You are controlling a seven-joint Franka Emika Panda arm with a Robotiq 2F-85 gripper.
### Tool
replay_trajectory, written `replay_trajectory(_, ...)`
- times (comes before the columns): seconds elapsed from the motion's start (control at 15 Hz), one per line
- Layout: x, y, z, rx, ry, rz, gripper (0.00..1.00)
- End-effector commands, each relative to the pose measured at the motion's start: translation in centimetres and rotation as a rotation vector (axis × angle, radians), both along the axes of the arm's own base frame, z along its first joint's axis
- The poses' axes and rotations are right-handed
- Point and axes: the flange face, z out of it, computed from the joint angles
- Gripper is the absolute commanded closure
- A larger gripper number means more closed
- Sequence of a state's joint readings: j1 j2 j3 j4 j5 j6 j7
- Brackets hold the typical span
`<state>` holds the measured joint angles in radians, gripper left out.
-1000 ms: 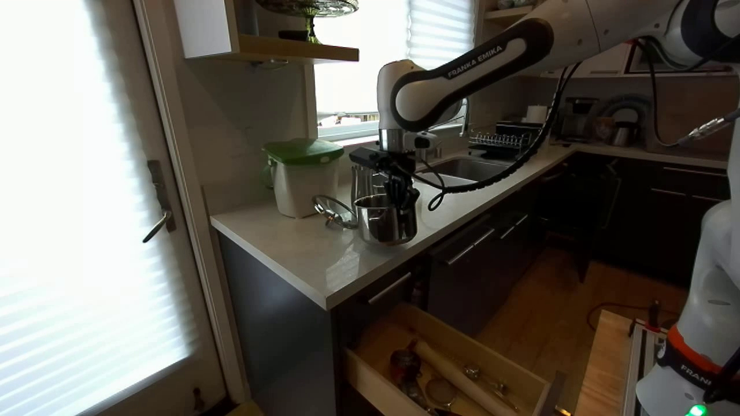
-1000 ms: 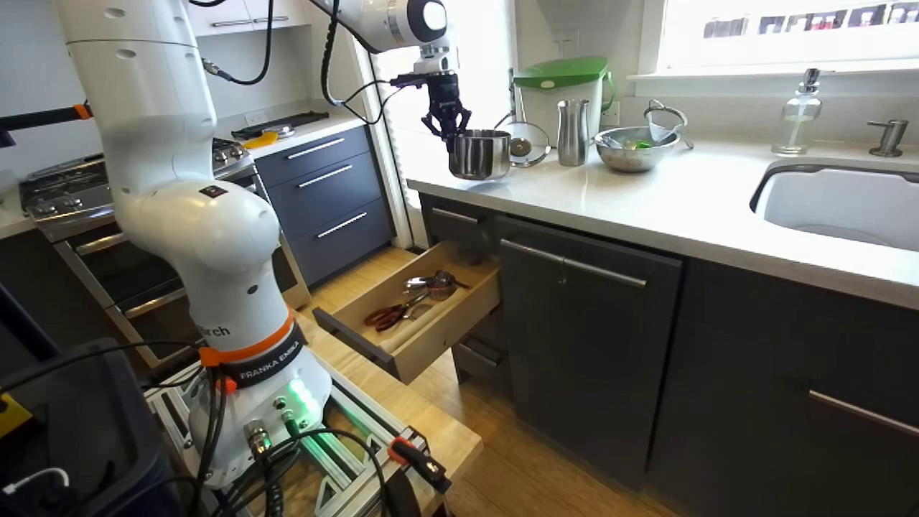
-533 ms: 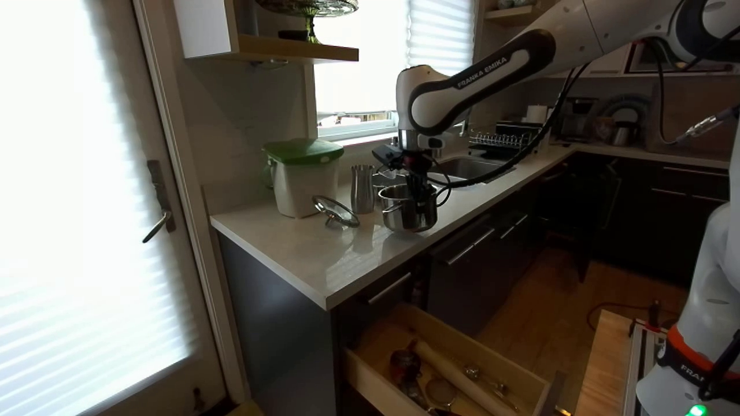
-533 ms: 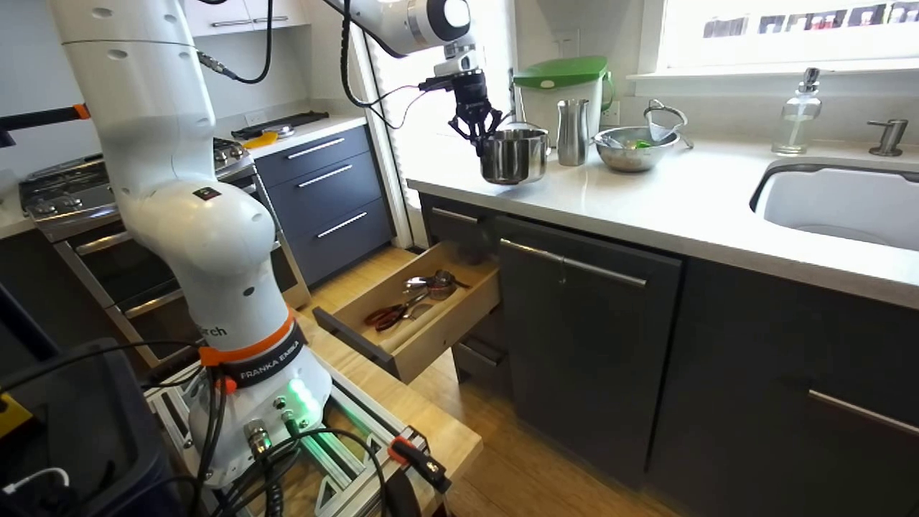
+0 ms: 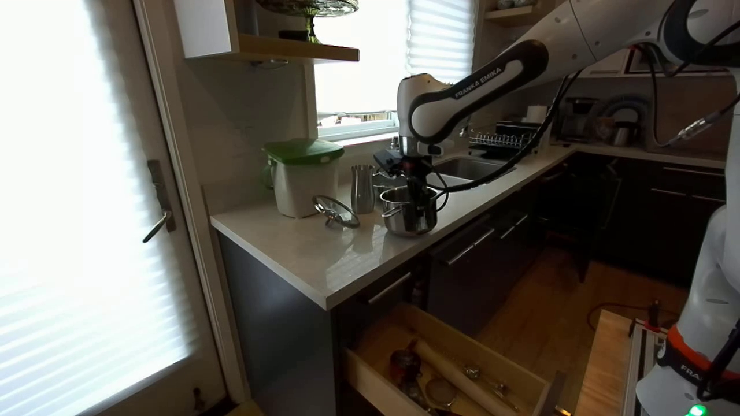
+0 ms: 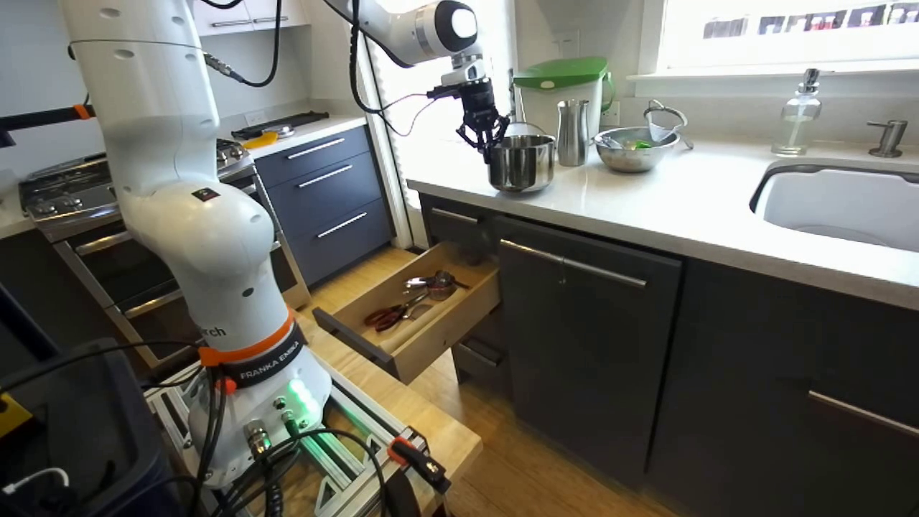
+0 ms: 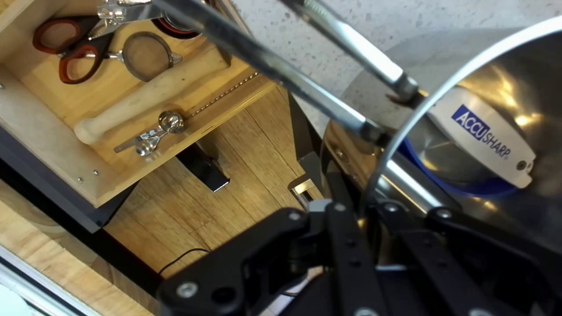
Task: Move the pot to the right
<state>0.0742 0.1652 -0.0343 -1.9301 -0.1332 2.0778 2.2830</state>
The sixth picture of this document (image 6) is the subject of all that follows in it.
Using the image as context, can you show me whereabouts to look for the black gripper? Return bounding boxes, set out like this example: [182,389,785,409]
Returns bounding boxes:
[428,80,508,161]

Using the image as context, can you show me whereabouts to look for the stainless steel pot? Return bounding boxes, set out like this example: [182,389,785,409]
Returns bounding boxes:
[489,130,555,196]

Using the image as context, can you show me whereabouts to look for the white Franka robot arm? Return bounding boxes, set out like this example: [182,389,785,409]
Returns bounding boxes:
[60,0,334,488]

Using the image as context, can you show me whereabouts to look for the white container green lid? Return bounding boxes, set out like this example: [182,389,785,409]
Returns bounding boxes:
[515,56,613,136]

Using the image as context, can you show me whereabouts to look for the steel cylindrical canister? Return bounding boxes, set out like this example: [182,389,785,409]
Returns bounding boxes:
[557,102,587,168]

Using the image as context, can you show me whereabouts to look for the metal mixing bowl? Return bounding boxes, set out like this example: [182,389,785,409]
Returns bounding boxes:
[591,128,682,172]

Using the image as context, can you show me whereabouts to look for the metal spoon in drawer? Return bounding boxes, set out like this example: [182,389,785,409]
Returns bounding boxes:
[405,271,462,306]

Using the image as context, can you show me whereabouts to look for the small glass measuring cup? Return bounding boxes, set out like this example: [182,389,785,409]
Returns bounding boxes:
[643,102,686,143]

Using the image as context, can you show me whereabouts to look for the grey drawer cabinet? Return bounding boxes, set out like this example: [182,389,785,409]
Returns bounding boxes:
[257,128,393,284]

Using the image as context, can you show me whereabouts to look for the open wooden drawer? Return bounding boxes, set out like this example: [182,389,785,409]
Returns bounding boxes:
[313,245,499,383]

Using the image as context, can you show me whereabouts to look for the dark dishwasher front panel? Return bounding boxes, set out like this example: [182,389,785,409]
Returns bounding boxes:
[497,218,683,487]

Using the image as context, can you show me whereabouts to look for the clear soap dispenser bottle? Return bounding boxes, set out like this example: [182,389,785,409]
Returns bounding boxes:
[772,70,821,155]

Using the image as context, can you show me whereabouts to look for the kitchen sink basin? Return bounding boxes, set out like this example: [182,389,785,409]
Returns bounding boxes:
[751,163,919,252]

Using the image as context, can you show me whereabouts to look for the chrome kitchen faucet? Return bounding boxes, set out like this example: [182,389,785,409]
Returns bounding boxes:
[874,119,907,159]

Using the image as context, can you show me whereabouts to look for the gas stove top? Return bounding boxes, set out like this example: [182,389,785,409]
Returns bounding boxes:
[20,138,252,222]

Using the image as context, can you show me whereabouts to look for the red handled utensil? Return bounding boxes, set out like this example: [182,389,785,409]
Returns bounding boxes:
[366,306,409,334]

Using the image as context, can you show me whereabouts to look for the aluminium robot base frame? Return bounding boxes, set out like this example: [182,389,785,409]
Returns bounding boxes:
[148,367,452,517]

